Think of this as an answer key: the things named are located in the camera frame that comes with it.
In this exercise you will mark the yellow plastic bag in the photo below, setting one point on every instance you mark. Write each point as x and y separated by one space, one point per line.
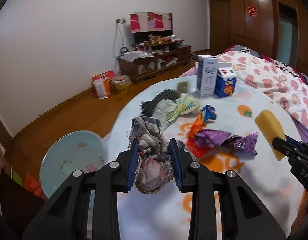
167 111

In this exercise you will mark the yellow bucket with plastic bag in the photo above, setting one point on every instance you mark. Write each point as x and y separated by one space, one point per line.
121 83

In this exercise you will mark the red pink covered television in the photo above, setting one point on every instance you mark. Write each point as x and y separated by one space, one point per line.
150 21

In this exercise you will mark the dark wooden side cabinet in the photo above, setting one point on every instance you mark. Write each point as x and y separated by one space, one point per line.
18 208

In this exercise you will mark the heart-patterned white quilt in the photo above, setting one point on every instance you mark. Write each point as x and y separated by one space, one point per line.
275 79

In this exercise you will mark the black gold snack packet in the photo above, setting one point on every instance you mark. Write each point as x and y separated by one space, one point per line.
182 87

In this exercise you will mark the white cartoon tablecloth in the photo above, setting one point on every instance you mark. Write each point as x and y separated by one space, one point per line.
166 214

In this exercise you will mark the red double happiness decal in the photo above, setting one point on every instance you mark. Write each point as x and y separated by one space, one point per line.
251 11

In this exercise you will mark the blue orange crumpled wrapper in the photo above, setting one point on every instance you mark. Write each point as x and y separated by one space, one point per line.
207 113

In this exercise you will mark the orange white paper bag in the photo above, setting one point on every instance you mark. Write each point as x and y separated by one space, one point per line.
102 84

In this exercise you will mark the yellow sponge block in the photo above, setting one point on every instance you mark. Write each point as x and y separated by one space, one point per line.
271 128

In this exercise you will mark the wall power socket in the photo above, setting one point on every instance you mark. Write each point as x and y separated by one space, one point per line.
122 21

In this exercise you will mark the orange cloth on floor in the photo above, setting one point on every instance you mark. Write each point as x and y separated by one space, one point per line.
34 186

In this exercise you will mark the tall grey milk carton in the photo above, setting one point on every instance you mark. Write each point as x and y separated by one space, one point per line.
206 75

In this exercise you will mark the wooden tv cabinet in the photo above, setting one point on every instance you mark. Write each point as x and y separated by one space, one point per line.
147 60

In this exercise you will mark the light blue basin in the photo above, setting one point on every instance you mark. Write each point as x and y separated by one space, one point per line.
79 150

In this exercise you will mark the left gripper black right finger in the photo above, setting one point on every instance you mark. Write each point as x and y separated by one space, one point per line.
243 215

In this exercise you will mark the purple bed sheet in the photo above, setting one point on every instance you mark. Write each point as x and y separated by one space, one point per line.
303 131

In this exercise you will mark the blue gable-top drink carton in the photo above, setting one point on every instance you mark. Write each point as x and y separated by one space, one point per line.
225 82

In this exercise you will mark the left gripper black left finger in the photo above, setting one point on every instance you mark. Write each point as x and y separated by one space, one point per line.
85 198

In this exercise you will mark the brown wooden wardrobe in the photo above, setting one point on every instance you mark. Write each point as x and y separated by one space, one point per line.
281 26

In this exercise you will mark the grey patterned cloth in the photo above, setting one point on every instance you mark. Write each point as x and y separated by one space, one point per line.
160 161

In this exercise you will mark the purple snack wrapper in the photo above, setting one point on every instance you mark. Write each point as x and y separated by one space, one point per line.
213 138

